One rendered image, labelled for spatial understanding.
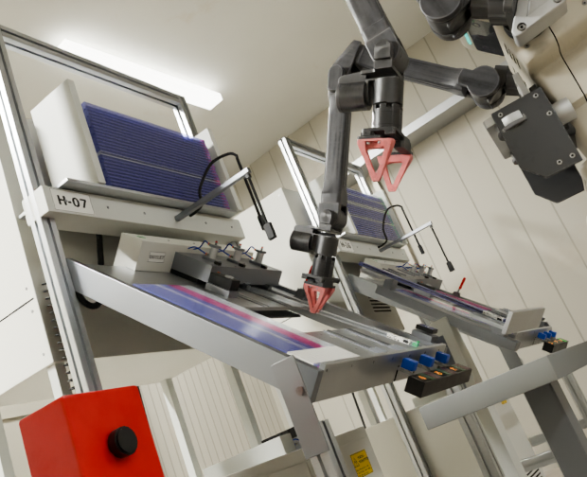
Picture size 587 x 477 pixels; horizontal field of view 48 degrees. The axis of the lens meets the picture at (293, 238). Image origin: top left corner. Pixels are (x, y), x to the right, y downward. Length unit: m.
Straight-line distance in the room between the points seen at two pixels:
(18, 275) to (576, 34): 1.35
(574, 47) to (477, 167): 3.31
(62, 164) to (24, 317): 0.41
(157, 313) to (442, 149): 3.60
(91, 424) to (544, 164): 0.88
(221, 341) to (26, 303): 0.60
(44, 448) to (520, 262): 3.86
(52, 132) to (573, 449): 1.45
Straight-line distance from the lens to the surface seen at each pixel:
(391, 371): 1.51
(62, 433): 0.95
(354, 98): 1.30
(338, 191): 1.73
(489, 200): 4.62
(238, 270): 1.83
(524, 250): 4.53
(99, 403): 0.98
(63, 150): 1.85
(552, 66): 1.40
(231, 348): 1.30
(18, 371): 1.76
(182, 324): 1.37
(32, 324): 1.71
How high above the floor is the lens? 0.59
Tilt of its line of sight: 18 degrees up
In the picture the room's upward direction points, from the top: 22 degrees counter-clockwise
